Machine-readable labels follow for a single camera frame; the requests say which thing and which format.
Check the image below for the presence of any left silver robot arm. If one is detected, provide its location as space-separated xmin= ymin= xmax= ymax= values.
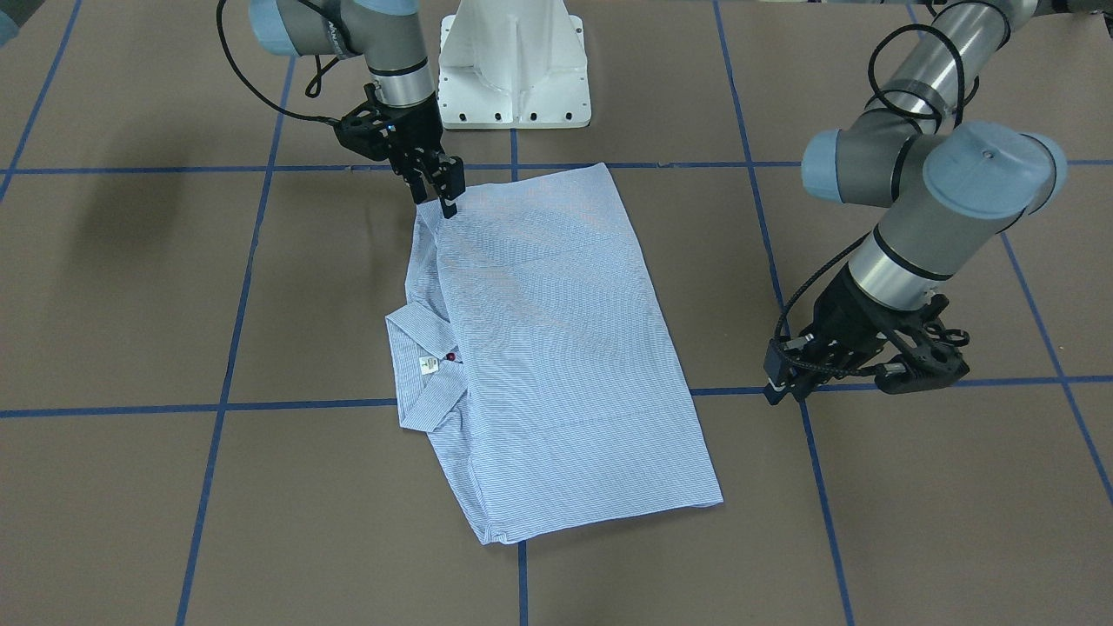
xmin=764 ymin=1 xmax=1068 ymax=405

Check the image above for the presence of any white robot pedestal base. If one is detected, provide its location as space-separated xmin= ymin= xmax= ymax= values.
xmin=439 ymin=1 xmax=593 ymax=130

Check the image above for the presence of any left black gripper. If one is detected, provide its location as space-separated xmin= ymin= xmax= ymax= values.
xmin=764 ymin=266 xmax=905 ymax=407

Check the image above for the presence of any light blue striped shirt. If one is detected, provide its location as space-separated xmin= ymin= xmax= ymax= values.
xmin=385 ymin=163 xmax=723 ymax=544

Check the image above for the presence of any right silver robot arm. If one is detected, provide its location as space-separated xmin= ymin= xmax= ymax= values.
xmin=248 ymin=1 xmax=465 ymax=218

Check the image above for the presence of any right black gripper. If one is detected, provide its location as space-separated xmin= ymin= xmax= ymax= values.
xmin=383 ymin=92 xmax=466 ymax=219

